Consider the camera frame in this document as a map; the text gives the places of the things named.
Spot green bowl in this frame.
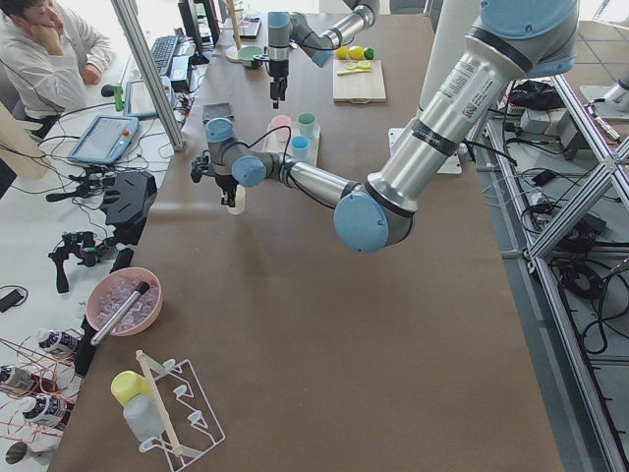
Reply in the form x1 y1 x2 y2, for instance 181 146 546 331
238 45 263 69

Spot black keyboard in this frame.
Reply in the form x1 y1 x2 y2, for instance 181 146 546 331
150 35 179 76

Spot white wire rack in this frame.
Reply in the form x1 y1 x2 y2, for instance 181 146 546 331
136 351 226 471

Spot cream rabbit tray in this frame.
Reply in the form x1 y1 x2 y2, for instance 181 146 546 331
261 121 320 165

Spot pink plastic cup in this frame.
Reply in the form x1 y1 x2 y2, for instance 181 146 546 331
270 115 292 143

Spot wooden cup stand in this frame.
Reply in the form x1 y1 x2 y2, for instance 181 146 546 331
225 0 242 63

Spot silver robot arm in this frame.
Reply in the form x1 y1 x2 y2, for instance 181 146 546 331
255 0 379 109
204 1 579 253

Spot yellow cup on rack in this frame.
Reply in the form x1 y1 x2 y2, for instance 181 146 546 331
110 371 149 406

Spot green plastic cup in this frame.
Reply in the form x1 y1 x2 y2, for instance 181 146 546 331
298 112 316 138

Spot cream plastic cup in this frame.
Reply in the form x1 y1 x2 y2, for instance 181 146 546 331
227 185 246 215

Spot pink bowl with ice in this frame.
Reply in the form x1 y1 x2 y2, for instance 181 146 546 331
86 266 163 336

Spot metal tool in bowl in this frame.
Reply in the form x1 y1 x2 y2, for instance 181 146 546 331
90 281 150 346

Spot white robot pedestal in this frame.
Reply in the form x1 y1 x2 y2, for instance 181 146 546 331
387 0 473 175

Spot whole yellow lemon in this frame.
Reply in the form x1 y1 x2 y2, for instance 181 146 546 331
334 45 348 60
347 45 365 61

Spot yellow plastic knife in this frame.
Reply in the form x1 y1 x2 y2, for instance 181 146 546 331
335 69 372 77

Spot wooden cutting board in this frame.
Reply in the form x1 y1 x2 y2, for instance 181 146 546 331
332 59 386 104

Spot blue plastic cup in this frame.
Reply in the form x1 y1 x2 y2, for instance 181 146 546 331
290 135 311 162

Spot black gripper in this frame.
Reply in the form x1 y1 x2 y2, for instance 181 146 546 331
254 45 289 109
191 150 237 207

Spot person in white shirt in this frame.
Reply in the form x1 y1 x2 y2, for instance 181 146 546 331
1 1 115 138

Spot grey folded cloth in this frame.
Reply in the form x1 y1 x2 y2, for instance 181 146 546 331
202 102 234 125

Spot blue teach pendant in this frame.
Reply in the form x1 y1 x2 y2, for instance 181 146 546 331
68 115 140 165
124 77 176 120

